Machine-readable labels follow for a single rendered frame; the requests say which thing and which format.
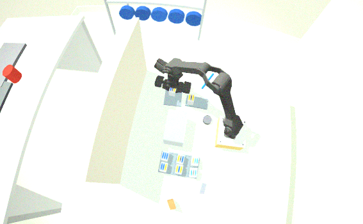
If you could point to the grey round disc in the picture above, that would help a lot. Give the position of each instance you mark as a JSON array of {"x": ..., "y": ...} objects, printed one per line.
[{"x": 207, "y": 120}]

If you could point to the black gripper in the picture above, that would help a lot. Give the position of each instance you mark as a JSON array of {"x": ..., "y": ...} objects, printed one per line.
[{"x": 184, "y": 87}]

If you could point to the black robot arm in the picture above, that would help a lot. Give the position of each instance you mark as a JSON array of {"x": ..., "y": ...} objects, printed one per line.
[{"x": 221, "y": 86}]

